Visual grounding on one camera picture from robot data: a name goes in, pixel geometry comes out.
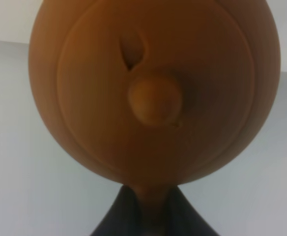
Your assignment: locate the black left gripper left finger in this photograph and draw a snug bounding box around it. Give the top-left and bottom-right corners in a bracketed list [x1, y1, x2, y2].
[91, 186, 142, 236]

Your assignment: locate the brown clay teapot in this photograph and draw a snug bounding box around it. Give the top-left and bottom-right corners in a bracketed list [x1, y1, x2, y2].
[29, 0, 281, 236]

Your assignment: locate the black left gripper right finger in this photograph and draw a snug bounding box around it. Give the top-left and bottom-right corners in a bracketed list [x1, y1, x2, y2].
[164, 187, 219, 236]

